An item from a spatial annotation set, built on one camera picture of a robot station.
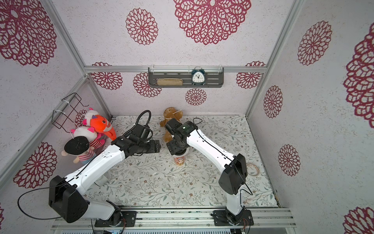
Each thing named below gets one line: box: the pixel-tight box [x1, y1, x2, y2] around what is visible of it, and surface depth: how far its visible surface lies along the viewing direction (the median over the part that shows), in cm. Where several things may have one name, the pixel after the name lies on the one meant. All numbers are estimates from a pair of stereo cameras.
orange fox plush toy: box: [90, 114, 117, 141], surface depth 91 cm
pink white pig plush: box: [71, 107, 106, 149], surface depth 88 cm
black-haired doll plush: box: [61, 136, 97, 165], surface depth 80 cm
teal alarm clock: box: [191, 66, 206, 86], surface depth 92 cm
